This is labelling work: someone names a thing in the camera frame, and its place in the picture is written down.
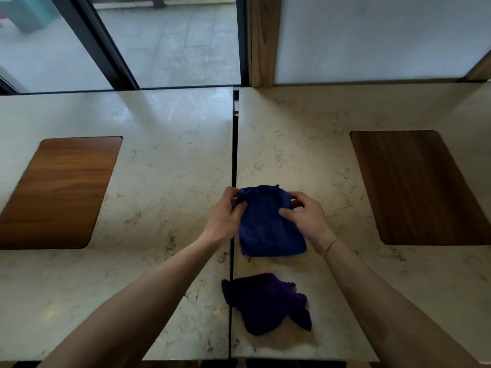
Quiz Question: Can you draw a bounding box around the blue cleaning cloth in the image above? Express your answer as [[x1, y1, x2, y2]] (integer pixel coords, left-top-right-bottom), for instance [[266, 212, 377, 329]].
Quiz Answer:
[[234, 184, 307, 258]]

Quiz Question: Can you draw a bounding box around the black window mullion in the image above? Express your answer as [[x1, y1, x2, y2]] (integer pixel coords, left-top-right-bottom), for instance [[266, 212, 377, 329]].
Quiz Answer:
[[0, 64, 31, 96], [235, 0, 251, 88], [49, 0, 140, 91]]

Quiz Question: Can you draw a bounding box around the person's left hand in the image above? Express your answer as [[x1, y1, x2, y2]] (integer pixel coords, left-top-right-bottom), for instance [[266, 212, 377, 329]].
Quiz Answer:
[[199, 186, 249, 249]]

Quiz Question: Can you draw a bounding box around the person's left forearm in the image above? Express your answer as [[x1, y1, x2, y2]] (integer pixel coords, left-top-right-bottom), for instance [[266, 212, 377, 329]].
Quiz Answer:
[[38, 235, 221, 368]]

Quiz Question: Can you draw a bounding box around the person's right forearm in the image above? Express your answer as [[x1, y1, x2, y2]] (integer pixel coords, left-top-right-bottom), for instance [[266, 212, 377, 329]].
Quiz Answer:
[[324, 237, 482, 368]]

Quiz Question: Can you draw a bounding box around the teal outdoor object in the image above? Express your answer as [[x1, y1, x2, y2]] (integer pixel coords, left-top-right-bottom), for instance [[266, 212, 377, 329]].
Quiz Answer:
[[0, 0, 59, 34]]

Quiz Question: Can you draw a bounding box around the wooden post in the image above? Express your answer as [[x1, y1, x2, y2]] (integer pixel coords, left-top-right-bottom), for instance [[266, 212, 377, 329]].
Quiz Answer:
[[461, 49, 491, 82], [247, 0, 283, 88]]

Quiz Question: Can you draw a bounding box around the wooden inlay panel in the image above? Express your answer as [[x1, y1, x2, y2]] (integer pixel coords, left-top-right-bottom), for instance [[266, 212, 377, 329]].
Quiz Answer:
[[0, 136, 123, 250], [349, 130, 491, 246]]

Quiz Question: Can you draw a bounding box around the person's right hand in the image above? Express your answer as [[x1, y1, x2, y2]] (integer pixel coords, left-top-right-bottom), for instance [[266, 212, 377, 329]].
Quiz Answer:
[[278, 191, 339, 257]]

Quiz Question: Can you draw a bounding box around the purple cleaning cloth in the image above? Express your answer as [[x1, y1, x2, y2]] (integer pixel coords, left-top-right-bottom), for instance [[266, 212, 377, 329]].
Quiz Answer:
[[221, 273, 313, 337]]

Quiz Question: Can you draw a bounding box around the white wall panel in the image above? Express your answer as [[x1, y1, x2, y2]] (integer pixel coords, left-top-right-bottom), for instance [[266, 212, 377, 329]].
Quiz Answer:
[[274, 0, 491, 85]]

